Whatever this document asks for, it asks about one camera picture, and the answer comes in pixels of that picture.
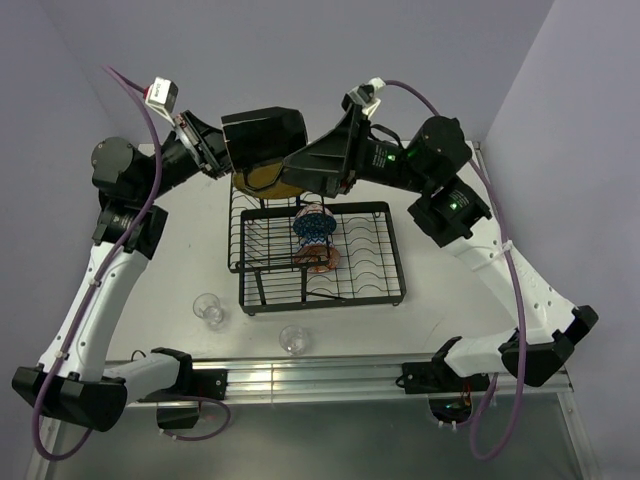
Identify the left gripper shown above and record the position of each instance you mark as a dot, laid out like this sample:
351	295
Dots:
215	157

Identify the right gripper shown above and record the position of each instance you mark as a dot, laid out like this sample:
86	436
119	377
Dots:
320	166

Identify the yellow woven round plate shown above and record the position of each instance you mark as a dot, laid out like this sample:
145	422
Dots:
264	182

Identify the blue patterned bowl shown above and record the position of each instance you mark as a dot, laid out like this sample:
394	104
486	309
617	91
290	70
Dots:
314	224

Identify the orange patterned bowl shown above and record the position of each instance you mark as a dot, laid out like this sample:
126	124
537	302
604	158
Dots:
320	258

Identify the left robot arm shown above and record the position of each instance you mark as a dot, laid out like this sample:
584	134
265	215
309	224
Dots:
71	381

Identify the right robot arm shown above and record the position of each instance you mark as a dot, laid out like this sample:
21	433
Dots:
454	215

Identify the clear glass left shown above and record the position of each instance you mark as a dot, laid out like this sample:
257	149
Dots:
207	307

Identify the clear glass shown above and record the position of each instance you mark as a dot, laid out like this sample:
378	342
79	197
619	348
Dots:
207	307
294	340

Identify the clear glass front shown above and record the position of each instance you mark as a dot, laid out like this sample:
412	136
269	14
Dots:
294	340

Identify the black wire dish rack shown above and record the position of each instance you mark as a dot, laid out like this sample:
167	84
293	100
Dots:
262	244

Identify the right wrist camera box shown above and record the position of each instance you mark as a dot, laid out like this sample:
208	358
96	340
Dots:
365	95

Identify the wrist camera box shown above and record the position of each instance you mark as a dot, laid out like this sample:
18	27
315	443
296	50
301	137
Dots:
365	95
161	97

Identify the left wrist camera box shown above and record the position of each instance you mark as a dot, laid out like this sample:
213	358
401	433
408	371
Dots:
161	97

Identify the aluminium mounting rail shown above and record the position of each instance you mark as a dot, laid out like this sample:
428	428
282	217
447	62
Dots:
305	379

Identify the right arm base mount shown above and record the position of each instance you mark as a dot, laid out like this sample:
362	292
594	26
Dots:
431	377

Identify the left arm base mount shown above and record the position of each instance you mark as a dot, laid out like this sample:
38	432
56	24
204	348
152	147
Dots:
203	399

